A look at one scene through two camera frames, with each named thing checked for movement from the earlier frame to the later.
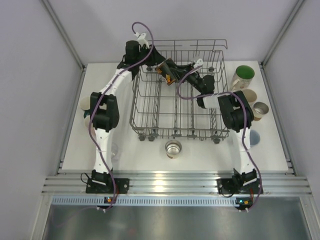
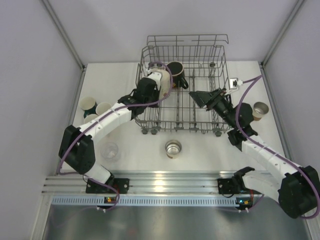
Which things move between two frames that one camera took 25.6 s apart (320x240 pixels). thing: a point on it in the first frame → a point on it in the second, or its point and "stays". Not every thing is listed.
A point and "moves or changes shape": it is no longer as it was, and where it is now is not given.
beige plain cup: (250, 96) → (165, 82)
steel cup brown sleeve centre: (173, 148) stays
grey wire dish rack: (179, 94) moves or changes shape
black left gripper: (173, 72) → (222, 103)
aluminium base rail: (274, 182) stays
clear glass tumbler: (115, 157) stays
